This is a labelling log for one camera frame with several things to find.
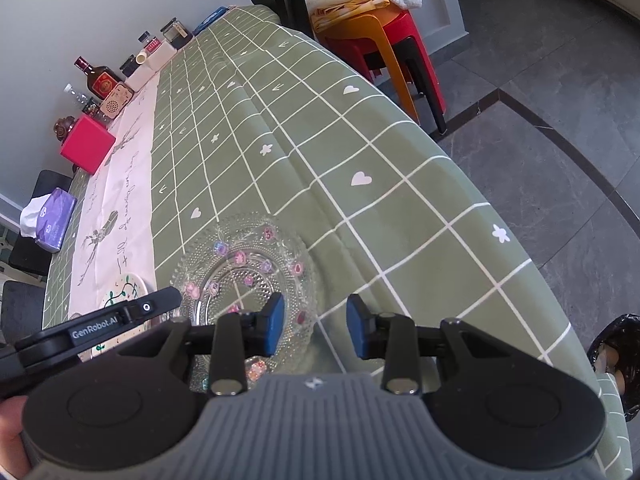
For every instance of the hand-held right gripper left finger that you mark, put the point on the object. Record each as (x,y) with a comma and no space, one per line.
(272,325)

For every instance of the white box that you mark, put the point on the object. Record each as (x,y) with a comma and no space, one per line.
(152,65)

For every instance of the pink box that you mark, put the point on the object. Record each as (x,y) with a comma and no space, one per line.
(87,145)

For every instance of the brown liquor bottle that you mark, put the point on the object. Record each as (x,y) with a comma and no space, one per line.
(102,82)

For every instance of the green checked tablecloth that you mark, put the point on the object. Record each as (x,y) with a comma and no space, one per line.
(400,210)

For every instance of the dark short jar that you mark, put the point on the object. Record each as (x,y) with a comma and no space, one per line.
(127,66)

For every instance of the perforated wooden box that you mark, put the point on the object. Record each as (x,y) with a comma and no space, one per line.
(117,101)

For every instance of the clear water bottle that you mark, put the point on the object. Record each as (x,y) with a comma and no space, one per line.
(82,100)

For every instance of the pale deer print table runner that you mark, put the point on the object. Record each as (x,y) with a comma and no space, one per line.
(125,185)

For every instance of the large flowered glass plate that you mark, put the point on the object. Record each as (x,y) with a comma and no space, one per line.
(240,270)

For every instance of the red plastic stool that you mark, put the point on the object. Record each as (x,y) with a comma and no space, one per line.
(410,25)

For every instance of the brown figurine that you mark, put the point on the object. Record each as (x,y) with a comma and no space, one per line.
(64,129)

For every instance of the person's left hand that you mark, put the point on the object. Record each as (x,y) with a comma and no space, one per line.
(12,425)

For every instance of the black plastic stool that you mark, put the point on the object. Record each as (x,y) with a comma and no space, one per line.
(422,85)

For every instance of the dark lidded jar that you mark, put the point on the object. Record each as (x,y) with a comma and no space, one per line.
(176,34)

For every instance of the yellow cloth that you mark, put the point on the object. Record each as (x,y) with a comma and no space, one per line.
(345,10)

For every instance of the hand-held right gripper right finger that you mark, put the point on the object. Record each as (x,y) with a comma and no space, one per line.
(357,325)

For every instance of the blue flat pack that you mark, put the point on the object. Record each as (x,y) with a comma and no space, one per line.
(210,20)

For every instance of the white tube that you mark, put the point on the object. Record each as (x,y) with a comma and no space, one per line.
(142,57)

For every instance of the small red label bottle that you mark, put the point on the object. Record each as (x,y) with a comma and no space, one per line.
(149,42)

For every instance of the white printed ceramic plate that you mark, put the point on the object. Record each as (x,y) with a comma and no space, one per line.
(122,287)

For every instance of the purple tissue pack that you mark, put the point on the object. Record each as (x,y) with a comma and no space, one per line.
(55,220)

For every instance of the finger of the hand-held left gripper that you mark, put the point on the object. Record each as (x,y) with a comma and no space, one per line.
(160,302)

